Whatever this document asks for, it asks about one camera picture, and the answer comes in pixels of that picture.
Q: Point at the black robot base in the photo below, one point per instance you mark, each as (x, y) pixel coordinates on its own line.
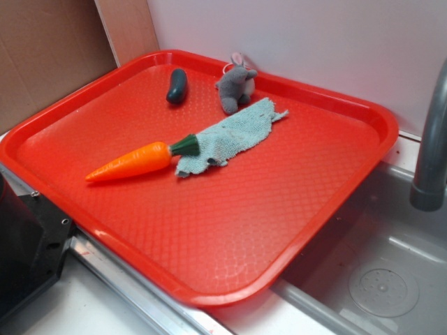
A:
(35, 236)

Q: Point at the orange toy carrot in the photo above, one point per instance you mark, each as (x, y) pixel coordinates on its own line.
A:
(149, 158)

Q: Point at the light blue cloth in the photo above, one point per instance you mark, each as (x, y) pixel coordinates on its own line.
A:
(233, 135)

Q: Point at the red plastic tray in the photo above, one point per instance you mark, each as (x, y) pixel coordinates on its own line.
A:
(215, 238)

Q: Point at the grey plush bunny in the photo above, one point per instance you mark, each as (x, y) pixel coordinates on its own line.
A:
(236, 85)

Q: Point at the dark green toy cucumber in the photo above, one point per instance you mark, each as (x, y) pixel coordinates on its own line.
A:
(178, 87)

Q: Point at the grey toy sink basin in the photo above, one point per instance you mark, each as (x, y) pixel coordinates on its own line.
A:
(378, 266)

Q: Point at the grey faucet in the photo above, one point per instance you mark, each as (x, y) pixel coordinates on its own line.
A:
(429, 183)

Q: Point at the brown cardboard panel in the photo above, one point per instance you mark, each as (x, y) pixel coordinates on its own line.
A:
(49, 49)

